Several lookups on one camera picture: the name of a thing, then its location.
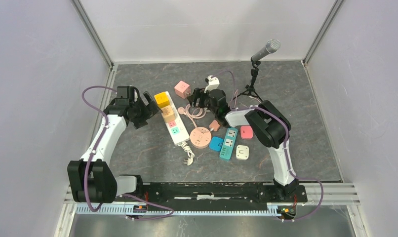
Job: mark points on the teal power strip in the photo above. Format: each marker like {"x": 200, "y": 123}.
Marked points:
{"x": 228, "y": 143}

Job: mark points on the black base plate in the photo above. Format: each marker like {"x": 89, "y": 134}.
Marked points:
{"x": 218, "y": 196}

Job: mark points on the blue plug adapter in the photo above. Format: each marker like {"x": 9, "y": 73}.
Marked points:
{"x": 216, "y": 144}

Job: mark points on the white plug adapter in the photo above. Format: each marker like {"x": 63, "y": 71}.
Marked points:
{"x": 242, "y": 152}

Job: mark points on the black tripod stand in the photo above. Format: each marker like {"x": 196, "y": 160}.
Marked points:
{"x": 250, "y": 89}

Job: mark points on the pink cube plug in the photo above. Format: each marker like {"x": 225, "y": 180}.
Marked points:
{"x": 182, "y": 89}

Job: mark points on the small pink plug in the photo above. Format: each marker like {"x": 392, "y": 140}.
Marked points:
{"x": 214, "y": 126}

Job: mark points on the grey microphone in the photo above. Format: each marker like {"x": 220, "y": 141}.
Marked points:
{"x": 272, "y": 46}

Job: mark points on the round pink socket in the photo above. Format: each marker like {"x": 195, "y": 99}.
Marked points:
{"x": 200, "y": 137}

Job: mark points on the orange cube plug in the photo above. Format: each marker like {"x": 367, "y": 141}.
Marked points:
{"x": 168, "y": 114}

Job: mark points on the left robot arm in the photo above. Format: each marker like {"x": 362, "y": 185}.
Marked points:
{"x": 90, "y": 177}

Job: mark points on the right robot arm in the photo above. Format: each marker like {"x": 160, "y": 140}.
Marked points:
{"x": 268, "y": 124}

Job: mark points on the yellow cube plug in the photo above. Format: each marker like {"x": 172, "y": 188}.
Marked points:
{"x": 162, "y": 99}

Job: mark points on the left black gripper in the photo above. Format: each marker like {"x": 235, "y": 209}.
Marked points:
{"x": 150, "y": 110}

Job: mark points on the white power strip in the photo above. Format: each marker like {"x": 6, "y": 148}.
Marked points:
{"x": 176, "y": 128}

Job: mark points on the pink plug adapter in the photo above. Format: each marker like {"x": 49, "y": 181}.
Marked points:
{"x": 246, "y": 132}

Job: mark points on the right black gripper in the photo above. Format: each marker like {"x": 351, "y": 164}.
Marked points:
{"x": 198, "y": 94}

